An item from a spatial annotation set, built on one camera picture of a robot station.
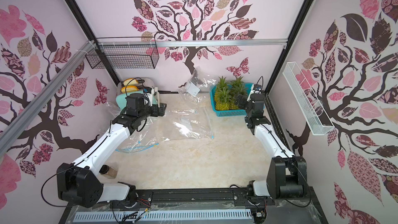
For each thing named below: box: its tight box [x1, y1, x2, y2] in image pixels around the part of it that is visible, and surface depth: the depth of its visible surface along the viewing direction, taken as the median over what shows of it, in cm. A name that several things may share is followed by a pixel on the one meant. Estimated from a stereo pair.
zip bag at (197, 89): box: [178, 65, 219, 105], surface depth 108 cm
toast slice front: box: [120, 85, 139, 94], surface depth 98 cm
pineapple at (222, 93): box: [214, 75, 233, 107], surface depth 100 cm
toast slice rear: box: [123, 78, 139, 87], surface depth 103 cm
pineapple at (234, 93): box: [229, 87, 248, 110], surface depth 97 cm
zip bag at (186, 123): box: [162, 106, 214, 142], surface depth 100 cm
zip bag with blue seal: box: [115, 130, 160, 154], surface depth 92 cm
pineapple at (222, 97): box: [214, 80, 232, 111], surface depth 100 cm
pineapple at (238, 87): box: [230, 76, 247, 96], surface depth 97 cm
